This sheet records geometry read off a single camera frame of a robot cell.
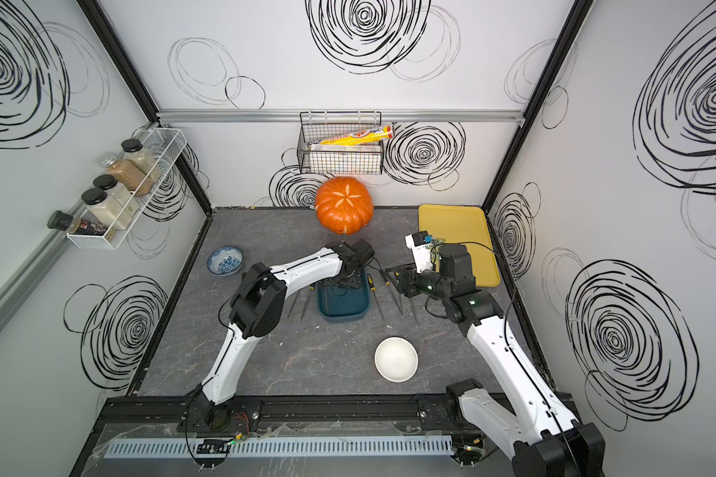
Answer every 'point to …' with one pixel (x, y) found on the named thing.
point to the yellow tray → (465, 226)
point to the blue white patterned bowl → (225, 260)
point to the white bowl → (396, 360)
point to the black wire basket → (358, 159)
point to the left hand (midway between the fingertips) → (341, 282)
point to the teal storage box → (344, 305)
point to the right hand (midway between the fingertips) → (393, 271)
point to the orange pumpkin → (344, 205)
